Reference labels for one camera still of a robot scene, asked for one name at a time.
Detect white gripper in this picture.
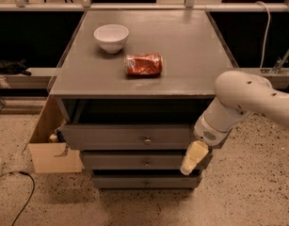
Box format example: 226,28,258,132
180,115,230,175

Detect grey top drawer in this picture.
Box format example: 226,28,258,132
60,124,194,151

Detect grey drawer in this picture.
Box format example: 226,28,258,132
92,169,201,189
81,150,185,170
60,124,194,151

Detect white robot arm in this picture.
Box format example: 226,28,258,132
180,71,289,175

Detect grey drawer cabinet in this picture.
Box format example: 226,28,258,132
47,8,248,190

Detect grey bottom drawer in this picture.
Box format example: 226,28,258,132
92,169,201,189

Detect grey middle drawer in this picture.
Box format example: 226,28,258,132
81,150,185,170

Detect crushed orange soda can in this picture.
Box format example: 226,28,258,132
124,54,163,76

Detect items inside cardboard box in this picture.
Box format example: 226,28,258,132
48,129,65,143

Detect white bowl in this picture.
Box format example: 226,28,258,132
93,24,129,54

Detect cardboard box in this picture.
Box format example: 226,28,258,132
27,98,84,173

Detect black object on ledge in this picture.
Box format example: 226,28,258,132
0,59,31,76

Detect white hanging cable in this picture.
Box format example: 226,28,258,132
259,1,272,71

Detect black floor cable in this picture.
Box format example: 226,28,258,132
0,170,37,226

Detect metal frame rail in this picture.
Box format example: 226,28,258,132
0,2,289,13

